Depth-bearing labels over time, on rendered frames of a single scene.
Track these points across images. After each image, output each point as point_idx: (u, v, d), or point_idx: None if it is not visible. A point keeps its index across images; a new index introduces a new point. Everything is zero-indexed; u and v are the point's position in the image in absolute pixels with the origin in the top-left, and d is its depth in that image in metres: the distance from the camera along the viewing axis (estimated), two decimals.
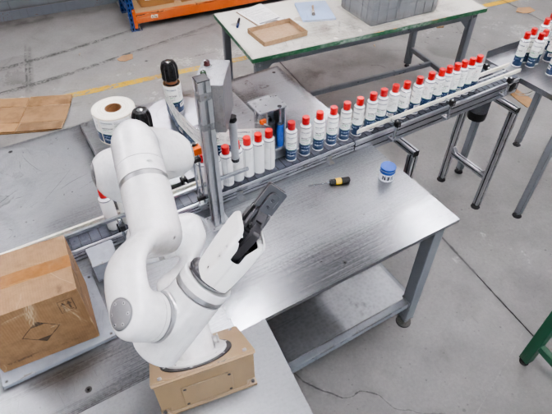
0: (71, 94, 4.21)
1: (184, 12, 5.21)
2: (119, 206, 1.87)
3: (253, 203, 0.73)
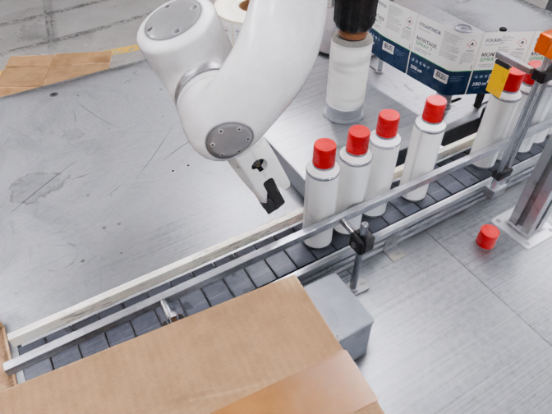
0: (111, 52, 3.11)
1: None
2: (346, 190, 0.77)
3: None
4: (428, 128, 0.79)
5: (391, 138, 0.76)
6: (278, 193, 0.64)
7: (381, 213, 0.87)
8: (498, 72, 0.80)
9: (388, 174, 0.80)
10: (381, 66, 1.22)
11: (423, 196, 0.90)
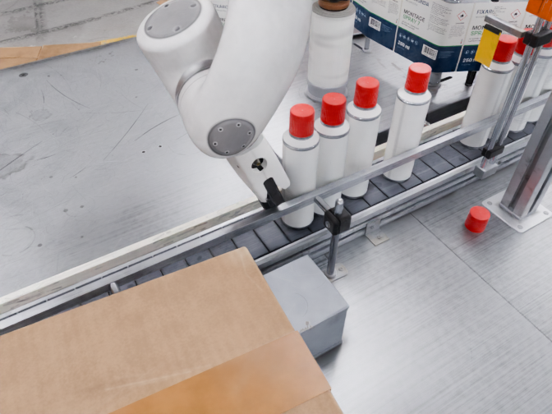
0: (99, 43, 3.04)
1: None
2: (321, 166, 0.71)
3: None
4: (411, 98, 0.72)
5: (370, 108, 0.70)
6: (278, 192, 0.64)
7: (362, 193, 0.80)
8: (487, 39, 0.73)
9: (369, 149, 0.74)
10: (368, 44, 1.15)
11: (407, 176, 0.83)
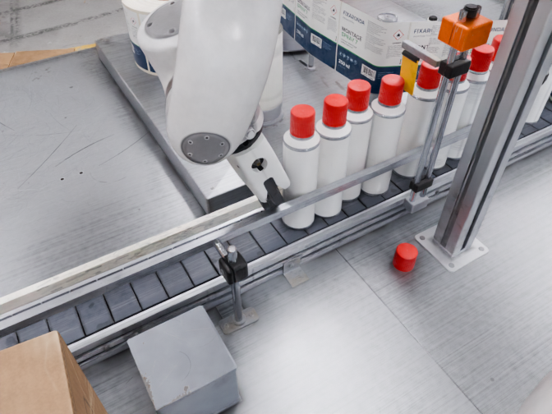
0: (74, 49, 2.98)
1: None
2: (322, 167, 0.70)
3: None
4: (380, 110, 0.70)
5: (363, 111, 0.69)
6: (278, 192, 0.64)
7: (357, 195, 0.80)
8: (407, 66, 0.67)
9: (364, 151, 0.74)
10: (311, 62, 1.10)
11: (380, 191, 0.81)
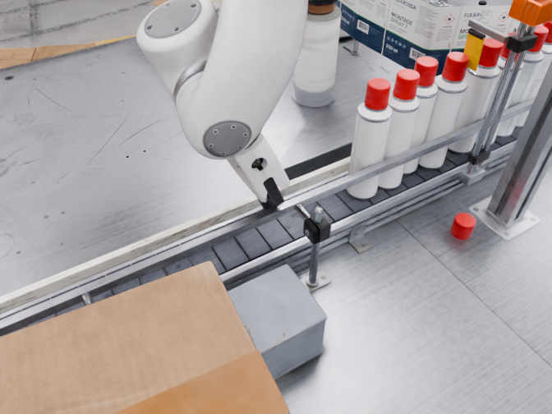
0: (94, 44, 3.03)
1: None
2: (390, 140, 0.75)
3: None
4: (444, 86, 0.75)
5: (430, 86, 0.74)
6: (278, 192, 0.64)
7: (415, 168, 0.85)
8: (471, 43, 0.72)
9: (426, 126, 0.78)
10: (356, 48, 1.14)
11: (437, 165, 0.85)
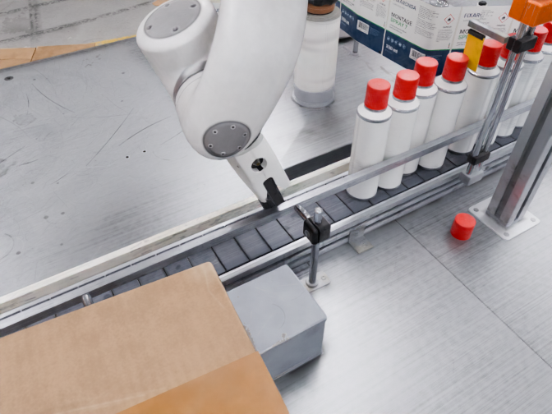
0: (94, 44, 3.03)
1: None
2: (389, 140, 0.75)
3: None
4: (444, 86, 0.75)
5: (430, 86, 0.74)
6: (278, 192, 0.64)
7: (415, 169, 0.85)
8: (471, 43, 0.72)
9: (426, 126, 0.78)
10: (356, 48, 1.14)
11: (437, 165, 0.85)
